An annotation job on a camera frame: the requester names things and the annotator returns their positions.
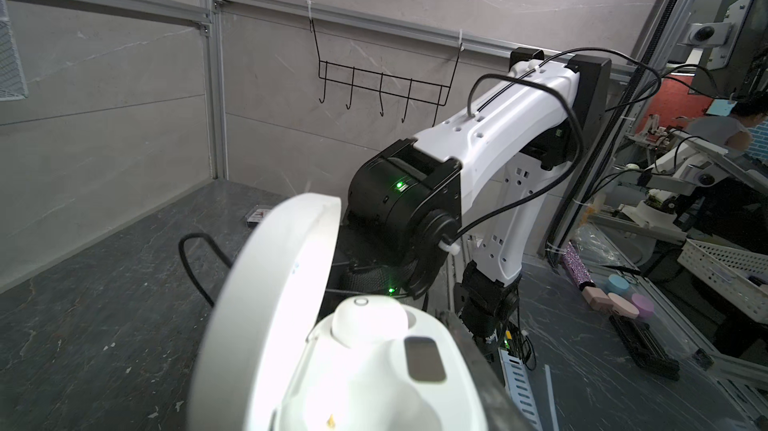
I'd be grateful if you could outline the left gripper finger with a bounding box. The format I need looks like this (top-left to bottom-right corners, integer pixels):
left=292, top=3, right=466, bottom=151
left=435, top=310, right=534, bottom=431

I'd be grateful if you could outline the white earbud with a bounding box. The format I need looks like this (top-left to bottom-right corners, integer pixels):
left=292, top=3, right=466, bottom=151
left=331, top=295, right=409, bottom=348

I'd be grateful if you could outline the white earbud charging case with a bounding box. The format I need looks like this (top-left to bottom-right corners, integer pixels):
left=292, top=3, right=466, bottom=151
left=187, top=193, right=488, bottom=430

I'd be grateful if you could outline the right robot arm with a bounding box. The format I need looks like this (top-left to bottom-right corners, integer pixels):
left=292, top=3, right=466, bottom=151
left=326, top=48, right=613, bottom=342

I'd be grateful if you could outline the black stapler tool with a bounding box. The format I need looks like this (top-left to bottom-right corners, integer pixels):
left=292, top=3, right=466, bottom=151
left=609, top=315, right=680, bottom=381

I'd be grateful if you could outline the white perforated tray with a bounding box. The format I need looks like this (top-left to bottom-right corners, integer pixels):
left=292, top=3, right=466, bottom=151
left=677, top=239, right=767, bottom=325

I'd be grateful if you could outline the small black square box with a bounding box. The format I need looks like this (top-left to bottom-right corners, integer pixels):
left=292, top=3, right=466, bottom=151
left=245, top=205, right=273, bottom=229

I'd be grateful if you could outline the black wall hook rack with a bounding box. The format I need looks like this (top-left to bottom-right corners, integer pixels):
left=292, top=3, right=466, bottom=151
left=308, top=17, right=464, bottom=125

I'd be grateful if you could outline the white wire mesh basket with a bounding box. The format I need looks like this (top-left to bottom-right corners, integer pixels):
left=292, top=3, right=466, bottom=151
left=0, top=0, right=28, bottom=102

